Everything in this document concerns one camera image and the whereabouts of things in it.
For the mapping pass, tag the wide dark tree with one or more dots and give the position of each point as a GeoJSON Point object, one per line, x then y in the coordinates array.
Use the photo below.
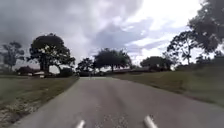
{"type": "Point", "coordinates": [111, 58]}

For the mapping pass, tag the white building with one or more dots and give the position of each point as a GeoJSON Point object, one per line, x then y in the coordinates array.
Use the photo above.
{"type": "Point", "coordinates": [54, 69]}

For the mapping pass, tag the tall leafy tree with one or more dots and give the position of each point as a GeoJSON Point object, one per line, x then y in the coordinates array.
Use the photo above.
{"type": "Point", "coordinates": [210, 23]}

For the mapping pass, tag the small dark tree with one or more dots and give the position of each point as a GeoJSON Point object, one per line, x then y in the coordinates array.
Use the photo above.
{"type": "Point", "coordinates": [85, 64]}

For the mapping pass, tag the grass field with bare patches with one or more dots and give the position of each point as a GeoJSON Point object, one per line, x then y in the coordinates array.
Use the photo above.
{"type": "Point", "coordinates": [30, 90]}

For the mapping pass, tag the large round-crowned tree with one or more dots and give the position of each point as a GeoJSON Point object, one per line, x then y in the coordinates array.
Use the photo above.
{"type": "Point", "coordinates": [50, 50]}

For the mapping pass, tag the thin tall tree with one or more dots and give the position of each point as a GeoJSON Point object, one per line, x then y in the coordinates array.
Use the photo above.
{"type": "Point", "coordinates": [183, 43]}

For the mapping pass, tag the sloping grass verge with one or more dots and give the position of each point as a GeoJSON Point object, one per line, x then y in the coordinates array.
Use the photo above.
{"type": "Point", "coordinates": [186, 81]}

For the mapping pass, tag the robot's own part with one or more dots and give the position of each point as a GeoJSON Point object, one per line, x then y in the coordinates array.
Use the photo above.
{"type": "Point", "coordinates": [80, 124]}
{"type": "Point", "coordinates": [149, 122]}

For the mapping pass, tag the grey asphalt road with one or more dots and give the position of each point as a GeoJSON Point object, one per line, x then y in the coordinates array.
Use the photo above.
{"type": "Point", "coordinates": [116, 100]}

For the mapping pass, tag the low wide tree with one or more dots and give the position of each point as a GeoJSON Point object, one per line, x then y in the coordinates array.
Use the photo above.
{"type": "Point", "coordinates": [156, 62]}

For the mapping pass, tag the small sparse tree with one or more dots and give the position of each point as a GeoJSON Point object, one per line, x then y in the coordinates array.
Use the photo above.
{"type": "Point", "coordinates": [12, 53]}

